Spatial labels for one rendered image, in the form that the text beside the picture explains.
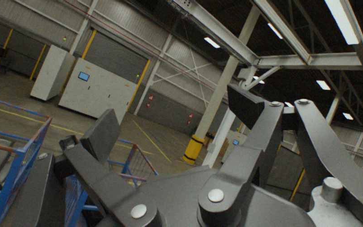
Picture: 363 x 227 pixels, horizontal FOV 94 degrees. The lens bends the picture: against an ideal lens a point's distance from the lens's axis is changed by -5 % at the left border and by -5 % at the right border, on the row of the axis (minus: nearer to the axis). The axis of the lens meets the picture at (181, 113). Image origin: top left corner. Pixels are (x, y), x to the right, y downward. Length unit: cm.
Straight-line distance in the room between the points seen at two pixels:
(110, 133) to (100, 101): 763
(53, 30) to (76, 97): 716
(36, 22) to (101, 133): 1422
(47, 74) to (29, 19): 709
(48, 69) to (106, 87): 201
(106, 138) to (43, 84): 766
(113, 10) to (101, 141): 1442
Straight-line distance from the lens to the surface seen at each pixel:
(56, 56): 774
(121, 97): 790
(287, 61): 390
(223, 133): 396
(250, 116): 16
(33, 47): 1197
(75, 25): 1415
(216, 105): 720
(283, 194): 554
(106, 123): 19
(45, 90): 783
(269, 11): 273
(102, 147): 17
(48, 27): 1423
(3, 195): 207
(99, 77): 772
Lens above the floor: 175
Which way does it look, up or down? 1 degrees down
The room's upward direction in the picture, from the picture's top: 24 degrees clockwise
